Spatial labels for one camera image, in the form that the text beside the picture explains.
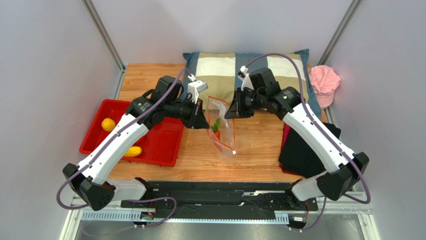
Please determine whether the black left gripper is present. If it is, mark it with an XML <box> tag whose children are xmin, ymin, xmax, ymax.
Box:
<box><xmin>164</xmin><ymin>95</ymin><xmax>210</xmax><ymax>130</ymax></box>

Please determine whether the orange toy carrot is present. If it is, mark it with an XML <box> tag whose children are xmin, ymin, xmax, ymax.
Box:
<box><xmin>210</xmin><ymin>117</ymin><xmax>221</xmax><ymax>140</ymax></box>

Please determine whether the clear orange zip top bag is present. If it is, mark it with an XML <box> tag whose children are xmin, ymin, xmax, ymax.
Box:
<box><xmin>204</xmin><ymin>96</ymin><xmax>237</xmax><ymax>162</ymax></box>

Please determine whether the yellow toy lemon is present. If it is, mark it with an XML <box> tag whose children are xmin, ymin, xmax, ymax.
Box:
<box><xmin>123</xmin><ymin>146</ymin><xmax>143</xmax><ymax>158</ymax></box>

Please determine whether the round yellow toy fruit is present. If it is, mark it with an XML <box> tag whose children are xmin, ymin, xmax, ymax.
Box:
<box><xmin>101</xmin><ymin>118</ymin><xmax>116</xmax><ymax>132</ymax></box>

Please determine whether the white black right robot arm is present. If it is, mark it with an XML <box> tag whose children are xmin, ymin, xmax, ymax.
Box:
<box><xmin>224</xmin><ymin>66</ymin><xmax>370</xmax><ymax>201</ymax></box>

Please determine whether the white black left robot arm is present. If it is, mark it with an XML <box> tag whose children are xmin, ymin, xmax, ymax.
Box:
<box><xmin>62</xmin><ymin>75</ymin><xmax>210</xmax><ymax>211</ymax></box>

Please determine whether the blue beige checked pillow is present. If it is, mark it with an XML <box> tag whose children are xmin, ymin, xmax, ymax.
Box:
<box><xmin>183</xmin><ymin>48</ymin><xmax>322</xmax><ymax>118</ymax></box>

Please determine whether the red plastic tray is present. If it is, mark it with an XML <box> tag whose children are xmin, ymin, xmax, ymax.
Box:
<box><xmin>79</xmin><ymin>99</ymin><xmax>184</xmax><ymax>167</ymax></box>

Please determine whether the magenta folded cloth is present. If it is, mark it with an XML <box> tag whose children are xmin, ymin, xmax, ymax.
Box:
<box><xmin>279</xmin><ymin>124</ymin><xmax>291</xmax><ymax>158</ymax></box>

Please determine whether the black folded cloth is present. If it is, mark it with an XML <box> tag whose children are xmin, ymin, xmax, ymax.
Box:
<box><xmin>278</xmin><ymin>128</ymin><xmax>326</xmax><ymax>178</ymax></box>

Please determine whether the pink cap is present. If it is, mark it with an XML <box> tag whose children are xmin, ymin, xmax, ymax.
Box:
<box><xmin>308</xmin><ymin>65</ymin><xmax>341</xmax><ymax>109</ymax></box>

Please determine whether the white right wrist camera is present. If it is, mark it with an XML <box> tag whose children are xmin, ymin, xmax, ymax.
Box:
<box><xmin>237</xmin><ymin>65</ymin><xmax>254</xmax><ymax>91</ymax></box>

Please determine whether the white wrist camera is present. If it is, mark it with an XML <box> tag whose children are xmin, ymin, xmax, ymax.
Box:
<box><xmin>237</xmin><ymin>65</ymin><xmax>254</xmax><ymax>91</ymax></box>
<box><xmin>186</xmin><ymin>74</ymin><xmax>209</xmax><ymax>104</ymax></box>

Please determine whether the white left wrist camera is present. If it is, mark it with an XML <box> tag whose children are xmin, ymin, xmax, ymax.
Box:
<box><xmin>186</xmin><ymin>74</ymin><xmax>209</xmax><ymax>104</ymax></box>

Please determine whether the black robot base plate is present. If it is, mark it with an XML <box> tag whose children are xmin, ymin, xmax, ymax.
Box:
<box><xmin>121</xmin><ymin>181</ymin><xmax>319</xmax><ymax>220</ymax></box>

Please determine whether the grey slotted cable duct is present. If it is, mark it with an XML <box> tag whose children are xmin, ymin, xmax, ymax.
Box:
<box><xmin>80</xmin><ymin>210</ymin><xmax>290</xmax><ymax>225</ymax></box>

